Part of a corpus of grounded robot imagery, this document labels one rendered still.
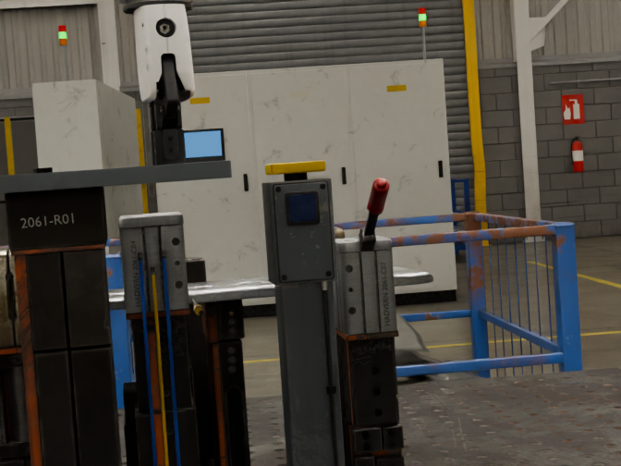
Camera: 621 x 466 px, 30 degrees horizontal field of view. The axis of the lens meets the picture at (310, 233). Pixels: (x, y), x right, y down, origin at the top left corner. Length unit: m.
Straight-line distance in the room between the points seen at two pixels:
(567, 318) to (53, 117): 6.54
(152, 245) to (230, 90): 8.04
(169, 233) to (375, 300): 0.27
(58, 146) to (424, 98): 2.97
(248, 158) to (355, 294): 7.98
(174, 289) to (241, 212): 8.00
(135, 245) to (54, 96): 8.10
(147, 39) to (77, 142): 8.20
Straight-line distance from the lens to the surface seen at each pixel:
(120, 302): 1.52
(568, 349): 3.52
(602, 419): 2.04
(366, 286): 1.43
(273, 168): 1.25
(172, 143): 1.25
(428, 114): 9.57
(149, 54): 1.23
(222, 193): 9.39
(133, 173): 1.20
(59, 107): 9.47
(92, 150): 9.41
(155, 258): 1.40
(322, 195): 1.25
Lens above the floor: 1.15
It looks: 3 degrees down
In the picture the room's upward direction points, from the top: 4 degrees counter-clockwise
